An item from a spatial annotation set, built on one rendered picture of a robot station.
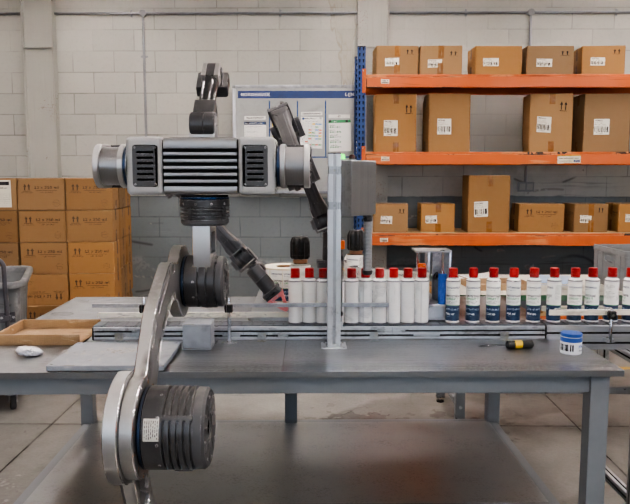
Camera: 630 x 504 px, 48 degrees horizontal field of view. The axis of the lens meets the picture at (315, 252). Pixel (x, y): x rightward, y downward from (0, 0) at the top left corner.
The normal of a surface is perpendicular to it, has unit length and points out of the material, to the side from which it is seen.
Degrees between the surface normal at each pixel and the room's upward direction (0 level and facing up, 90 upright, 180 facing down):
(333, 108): 90
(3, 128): 90
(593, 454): 90
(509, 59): 90
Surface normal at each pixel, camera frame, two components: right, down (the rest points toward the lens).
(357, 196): 0.83, 0.06
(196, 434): -0.01, -0.04
